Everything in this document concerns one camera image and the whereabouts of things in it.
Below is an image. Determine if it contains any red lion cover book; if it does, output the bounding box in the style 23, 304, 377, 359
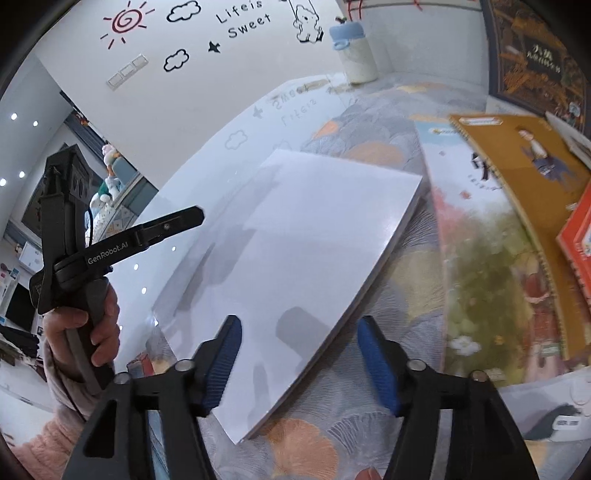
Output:
555, 178, 591, 305

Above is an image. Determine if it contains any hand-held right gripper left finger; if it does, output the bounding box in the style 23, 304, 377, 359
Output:
62, 315, 243, 480

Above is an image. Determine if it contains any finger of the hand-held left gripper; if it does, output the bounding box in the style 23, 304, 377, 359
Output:
134, 206, 205, 247

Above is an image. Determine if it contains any red sun wall decal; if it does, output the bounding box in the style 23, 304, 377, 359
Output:
102, 0, 155, 49

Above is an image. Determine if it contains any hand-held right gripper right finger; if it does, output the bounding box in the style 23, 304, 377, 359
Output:
356, 316, 541, 480

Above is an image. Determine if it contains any white light switch panel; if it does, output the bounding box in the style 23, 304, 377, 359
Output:
106, 54, 149, 89

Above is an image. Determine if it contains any black monitor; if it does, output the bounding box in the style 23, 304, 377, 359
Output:
4, 281, 35, 330

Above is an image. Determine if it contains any person's left hand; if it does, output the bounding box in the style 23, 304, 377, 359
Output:
42, 281, 123, 384

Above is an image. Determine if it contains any plain white cover book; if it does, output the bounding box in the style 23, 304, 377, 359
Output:
147, 148, 426, 445

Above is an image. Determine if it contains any meadow rabbit picture book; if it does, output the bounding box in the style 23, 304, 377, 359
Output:
413, 115, 571, 388

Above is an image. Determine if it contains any mustard yellow book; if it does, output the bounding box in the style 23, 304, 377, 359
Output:
449, 113, 591, 361

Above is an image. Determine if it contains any white bottle blue lid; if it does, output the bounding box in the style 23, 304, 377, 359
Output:
329, 21, 377, 85

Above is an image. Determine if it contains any plush toy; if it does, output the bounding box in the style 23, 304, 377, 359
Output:
90, 143, 123, 217

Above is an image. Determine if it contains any dark ornate encyclopedia book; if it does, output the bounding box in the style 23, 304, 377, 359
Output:
480, 0, 591, 123

